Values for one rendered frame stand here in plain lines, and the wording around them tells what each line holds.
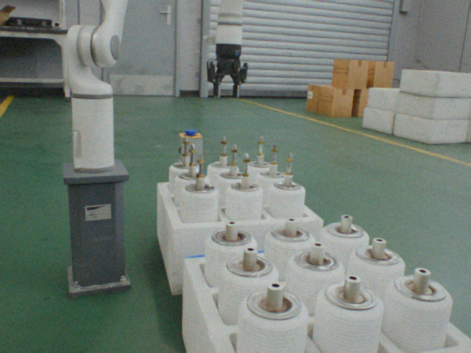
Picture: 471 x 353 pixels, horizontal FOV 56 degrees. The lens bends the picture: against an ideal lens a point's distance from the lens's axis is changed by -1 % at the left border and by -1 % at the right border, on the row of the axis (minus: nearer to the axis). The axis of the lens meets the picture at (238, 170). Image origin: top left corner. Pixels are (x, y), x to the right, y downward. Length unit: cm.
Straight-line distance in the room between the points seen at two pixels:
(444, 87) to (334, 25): 370
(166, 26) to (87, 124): 516
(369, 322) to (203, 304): 27
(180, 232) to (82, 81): 41
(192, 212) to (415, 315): 60
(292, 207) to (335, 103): 372
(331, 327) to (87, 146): 68
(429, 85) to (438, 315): 308
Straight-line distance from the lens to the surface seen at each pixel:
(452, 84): 378
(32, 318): 112
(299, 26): 685
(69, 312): 113
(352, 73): 493
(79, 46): 106
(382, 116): 409
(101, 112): 107
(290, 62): 679
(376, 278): 81
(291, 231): 87
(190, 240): 110
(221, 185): 124
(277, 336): 62
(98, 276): 117
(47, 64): 603
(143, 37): 612
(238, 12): 132
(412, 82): 384
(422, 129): 376
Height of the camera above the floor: 58
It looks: 14 degrees down
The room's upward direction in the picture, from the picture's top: 3 degrees clockwise
